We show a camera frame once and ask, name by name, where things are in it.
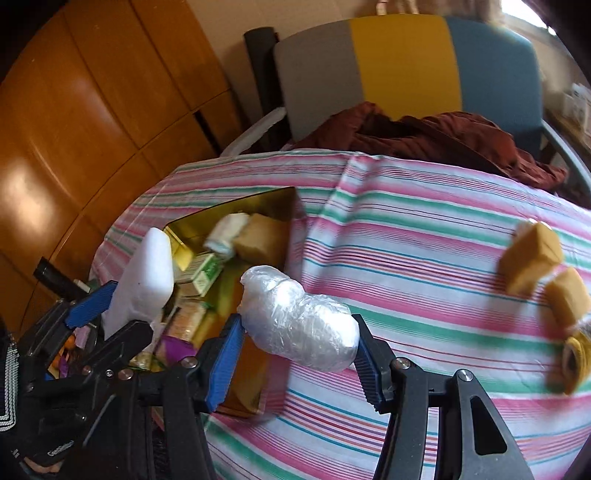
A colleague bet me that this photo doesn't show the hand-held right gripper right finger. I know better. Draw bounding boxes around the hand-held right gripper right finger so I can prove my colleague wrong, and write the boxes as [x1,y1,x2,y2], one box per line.
[352,315,536,480]

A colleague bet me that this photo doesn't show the purple packet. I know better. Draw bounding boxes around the purple packet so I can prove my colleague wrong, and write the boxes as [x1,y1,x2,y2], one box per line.
[159,335,197,365]

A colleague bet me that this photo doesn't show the grey yellow blue chair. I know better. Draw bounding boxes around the grey yellow blue chair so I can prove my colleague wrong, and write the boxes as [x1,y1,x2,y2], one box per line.
[222,14,591,204]

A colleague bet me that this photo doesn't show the wooden cabinet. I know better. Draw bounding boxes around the wooden cabinet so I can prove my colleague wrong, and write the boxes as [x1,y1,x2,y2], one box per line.
[0,0,245,333]

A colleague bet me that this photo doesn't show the tan box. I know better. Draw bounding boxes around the tan box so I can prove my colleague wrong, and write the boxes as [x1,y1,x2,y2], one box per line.
[499,220,565,297]
[232,213,291,268]
[545,267,588,329]

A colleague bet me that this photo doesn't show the gold metal tin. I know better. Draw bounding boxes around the gold metal tin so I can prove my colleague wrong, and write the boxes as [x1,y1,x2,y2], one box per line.
[129,187,301,418]

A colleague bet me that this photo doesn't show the pale curtain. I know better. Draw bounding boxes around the pale curtain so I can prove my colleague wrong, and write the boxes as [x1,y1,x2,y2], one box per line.
[374,0,504,21]

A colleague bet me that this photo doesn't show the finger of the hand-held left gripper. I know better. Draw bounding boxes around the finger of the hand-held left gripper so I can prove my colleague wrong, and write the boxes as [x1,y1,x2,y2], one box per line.
[18,281,118,352]
[28,322,154,398]

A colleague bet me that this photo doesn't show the white carton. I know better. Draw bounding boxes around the white carton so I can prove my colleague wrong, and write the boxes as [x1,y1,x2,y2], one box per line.
[561,82,591,127]

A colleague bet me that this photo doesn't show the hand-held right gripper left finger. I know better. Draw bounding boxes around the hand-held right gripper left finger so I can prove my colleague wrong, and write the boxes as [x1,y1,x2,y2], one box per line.
[119,314,246,480]

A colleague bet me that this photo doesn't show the yellow gold box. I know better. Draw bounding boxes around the yellow gold box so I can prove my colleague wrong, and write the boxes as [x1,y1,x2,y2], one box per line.
[168,233,200,273]

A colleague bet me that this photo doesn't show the maroon cloth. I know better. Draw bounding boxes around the maroon cloth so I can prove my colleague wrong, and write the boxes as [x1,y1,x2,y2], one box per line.
[291,102,568,195]

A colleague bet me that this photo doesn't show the plastic white roll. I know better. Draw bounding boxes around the plastic white roll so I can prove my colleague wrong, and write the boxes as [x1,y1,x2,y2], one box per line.
[238,265,361,374]

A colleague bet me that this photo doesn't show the yellow tape roll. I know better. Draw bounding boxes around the yellow tape roll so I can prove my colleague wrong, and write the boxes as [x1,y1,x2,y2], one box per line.
[547,335,591,395]

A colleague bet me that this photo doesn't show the green yellow printed box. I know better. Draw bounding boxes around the green yellow printed box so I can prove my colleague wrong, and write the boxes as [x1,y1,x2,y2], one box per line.
[166,302,208,344]

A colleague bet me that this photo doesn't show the small white green box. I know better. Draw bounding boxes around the small white green box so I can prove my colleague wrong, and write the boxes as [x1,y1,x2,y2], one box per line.
[178,253,227,296]

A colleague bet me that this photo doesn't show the striped tablecloth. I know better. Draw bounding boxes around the striped tablecloth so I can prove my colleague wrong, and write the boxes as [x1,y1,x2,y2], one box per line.
[90,150,591,480]

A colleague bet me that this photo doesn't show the white gauze roll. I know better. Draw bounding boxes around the white gauze roll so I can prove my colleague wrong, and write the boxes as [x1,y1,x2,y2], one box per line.
[204,212,250,259]

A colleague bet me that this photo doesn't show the white cardboard box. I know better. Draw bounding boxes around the white cardboard box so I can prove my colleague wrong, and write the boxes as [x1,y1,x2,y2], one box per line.
[102,227,175,340]

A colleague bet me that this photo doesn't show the black bar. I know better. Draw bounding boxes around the black bar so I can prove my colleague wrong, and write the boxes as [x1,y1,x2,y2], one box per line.
[33,258,90,301]

